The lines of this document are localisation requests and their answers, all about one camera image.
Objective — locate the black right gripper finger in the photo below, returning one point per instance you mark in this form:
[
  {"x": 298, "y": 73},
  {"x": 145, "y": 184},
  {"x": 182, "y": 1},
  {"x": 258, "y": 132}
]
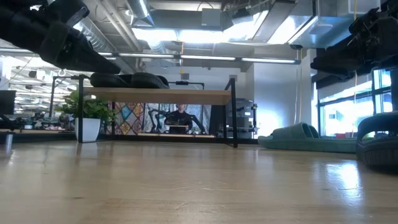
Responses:
[
  {"x": 342, "y": 68},
  {"x": 354, "y": 49}
]

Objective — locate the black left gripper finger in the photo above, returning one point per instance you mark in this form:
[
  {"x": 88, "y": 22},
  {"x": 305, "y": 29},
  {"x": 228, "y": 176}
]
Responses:
[
  {"x": 77, "y": 65},
  {"x": 90, "y": 53}
]

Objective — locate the teal green rubber slide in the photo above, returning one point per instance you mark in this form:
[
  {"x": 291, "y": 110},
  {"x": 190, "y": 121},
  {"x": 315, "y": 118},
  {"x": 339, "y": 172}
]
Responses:
[{"x": 295, "y": 143}]

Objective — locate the background black robot arm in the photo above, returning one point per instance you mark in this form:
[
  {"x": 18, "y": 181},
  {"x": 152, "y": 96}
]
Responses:
[
  {"x": 157, "y": 119},
  {"x": 197, "y": 124}
]

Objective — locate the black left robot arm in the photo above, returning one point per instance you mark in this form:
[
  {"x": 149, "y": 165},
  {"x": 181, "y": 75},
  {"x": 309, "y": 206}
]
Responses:
[{"x": 15, "y": 18}]

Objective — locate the green leafy plant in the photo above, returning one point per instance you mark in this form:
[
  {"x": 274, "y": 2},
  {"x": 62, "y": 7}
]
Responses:
[{"x": 96, "y": 109}]

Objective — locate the white plant pot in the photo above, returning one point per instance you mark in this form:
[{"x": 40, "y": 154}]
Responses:
[{"x": 93, "y": 129}]

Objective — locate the small red box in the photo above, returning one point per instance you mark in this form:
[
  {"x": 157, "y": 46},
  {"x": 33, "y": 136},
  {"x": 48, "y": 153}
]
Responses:
[{"x": 340, "y": 136}]

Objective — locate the black computer monitor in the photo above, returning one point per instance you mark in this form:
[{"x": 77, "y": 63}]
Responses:
[{"x": 7, "y": 102}]

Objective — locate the background wooden table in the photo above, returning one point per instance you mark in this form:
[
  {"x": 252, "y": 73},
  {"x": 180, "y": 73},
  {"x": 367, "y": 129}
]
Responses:
[{"x": 149, "y": 135}]

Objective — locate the grey metal cabinet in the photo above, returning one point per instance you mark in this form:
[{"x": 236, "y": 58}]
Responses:
[{"x": 248, "y": 118}]

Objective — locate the person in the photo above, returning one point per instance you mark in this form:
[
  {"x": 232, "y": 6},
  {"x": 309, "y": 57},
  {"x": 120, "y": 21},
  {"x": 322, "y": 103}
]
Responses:
[{"x": 178, "y": 119}]

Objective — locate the long ceiling light bar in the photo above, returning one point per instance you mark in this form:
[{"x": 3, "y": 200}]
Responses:
[{"x": 205, "y": 58}]

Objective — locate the grey ceiling electrical box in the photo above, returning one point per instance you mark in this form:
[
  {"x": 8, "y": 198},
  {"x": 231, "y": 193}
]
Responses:
[{"x": 211, "y": 17}]

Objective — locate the silver spiral air duct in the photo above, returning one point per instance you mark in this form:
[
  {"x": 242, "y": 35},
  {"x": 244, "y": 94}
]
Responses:
[{"x": 102, "y": 39}]

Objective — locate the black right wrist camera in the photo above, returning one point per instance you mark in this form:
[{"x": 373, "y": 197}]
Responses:
[{"x": 368, "y": 21}]

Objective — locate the black window frame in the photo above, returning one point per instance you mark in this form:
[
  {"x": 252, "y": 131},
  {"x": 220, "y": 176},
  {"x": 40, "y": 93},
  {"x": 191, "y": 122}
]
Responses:
[{"x": 374, "y": 93}]

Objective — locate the black vertical frame post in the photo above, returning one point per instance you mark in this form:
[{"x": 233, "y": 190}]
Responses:
[{"x": 395, "y": 93}]

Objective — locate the dome security camera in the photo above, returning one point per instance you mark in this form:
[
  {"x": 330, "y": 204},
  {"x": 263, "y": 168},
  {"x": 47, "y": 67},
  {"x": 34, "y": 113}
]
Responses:
[{"x": 296, "y": 46}]

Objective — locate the silver round air duct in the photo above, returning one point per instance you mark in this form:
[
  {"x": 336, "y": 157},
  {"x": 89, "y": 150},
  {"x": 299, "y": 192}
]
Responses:
[{"x": 140, "y": 9}]

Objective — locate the wooden shelf black metal frame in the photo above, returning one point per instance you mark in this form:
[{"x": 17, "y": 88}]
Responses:
[{"x": 161, "y": 96}]

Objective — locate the grey wall plate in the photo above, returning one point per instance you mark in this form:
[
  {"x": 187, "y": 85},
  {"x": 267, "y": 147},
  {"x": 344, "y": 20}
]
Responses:
[
  {"x": 232, "y": 76},
  {"x": 185, "y": 76}
]

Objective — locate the silver metal post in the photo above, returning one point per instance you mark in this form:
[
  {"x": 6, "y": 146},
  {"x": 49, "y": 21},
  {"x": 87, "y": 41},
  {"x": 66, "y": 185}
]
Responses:
[{"x": 9, "y": 143}]

